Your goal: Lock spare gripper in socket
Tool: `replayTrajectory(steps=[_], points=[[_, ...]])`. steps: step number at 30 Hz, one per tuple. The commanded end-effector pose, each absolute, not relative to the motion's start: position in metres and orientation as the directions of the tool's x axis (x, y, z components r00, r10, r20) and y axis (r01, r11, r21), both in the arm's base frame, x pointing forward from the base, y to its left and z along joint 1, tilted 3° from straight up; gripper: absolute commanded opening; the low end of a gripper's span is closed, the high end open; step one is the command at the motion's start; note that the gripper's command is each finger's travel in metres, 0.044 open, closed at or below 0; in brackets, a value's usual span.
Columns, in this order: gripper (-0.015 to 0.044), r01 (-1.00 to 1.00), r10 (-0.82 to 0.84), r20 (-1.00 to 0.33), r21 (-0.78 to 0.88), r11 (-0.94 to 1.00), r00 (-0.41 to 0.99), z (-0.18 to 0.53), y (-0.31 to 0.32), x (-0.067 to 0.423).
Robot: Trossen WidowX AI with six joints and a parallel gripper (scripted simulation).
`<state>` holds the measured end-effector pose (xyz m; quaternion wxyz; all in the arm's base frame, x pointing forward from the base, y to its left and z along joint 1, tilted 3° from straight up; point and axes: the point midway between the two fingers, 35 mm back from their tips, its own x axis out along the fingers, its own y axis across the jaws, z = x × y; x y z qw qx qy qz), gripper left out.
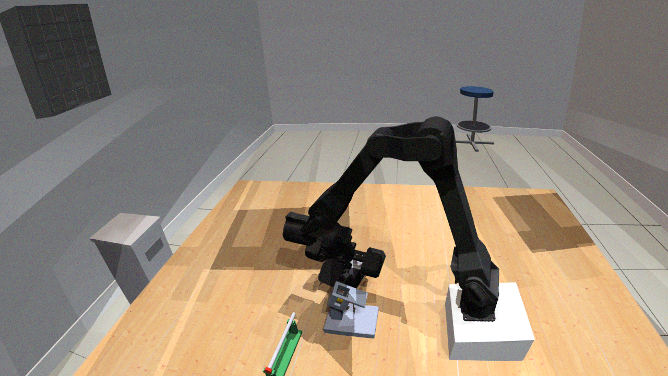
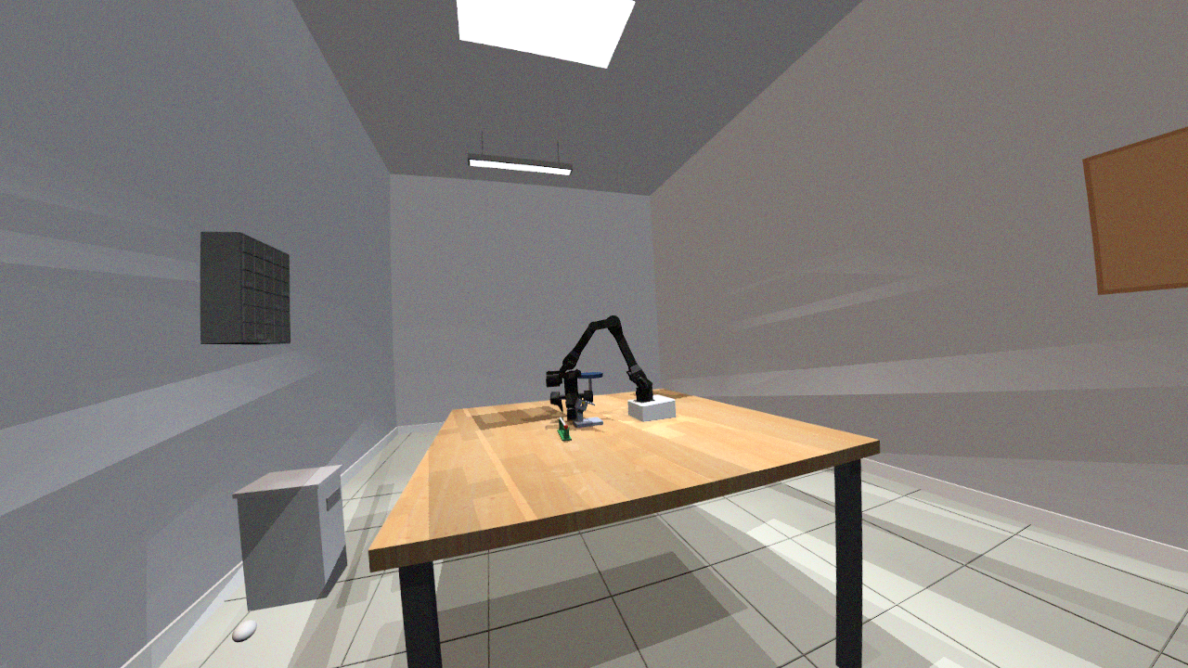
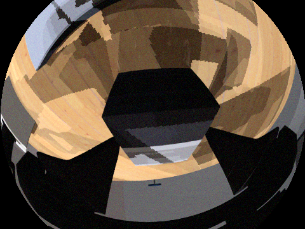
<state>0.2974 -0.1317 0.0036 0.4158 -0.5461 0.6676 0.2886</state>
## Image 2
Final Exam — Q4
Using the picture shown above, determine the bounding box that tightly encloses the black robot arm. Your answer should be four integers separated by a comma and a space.
546, 315, 655, 409

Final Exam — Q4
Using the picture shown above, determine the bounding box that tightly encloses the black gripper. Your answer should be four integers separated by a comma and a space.
550, 385, 593, 412

